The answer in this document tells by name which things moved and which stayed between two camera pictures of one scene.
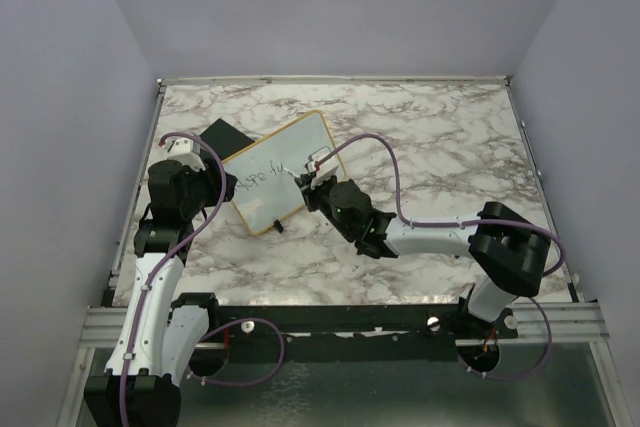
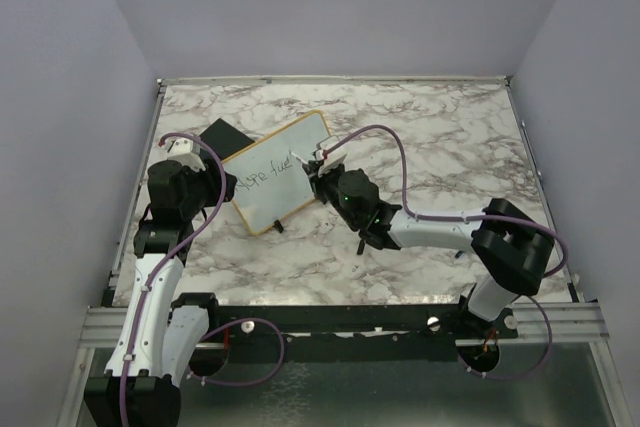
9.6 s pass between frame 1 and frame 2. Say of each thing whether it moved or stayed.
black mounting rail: stayed
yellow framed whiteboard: stayed
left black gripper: stayed
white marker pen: moved
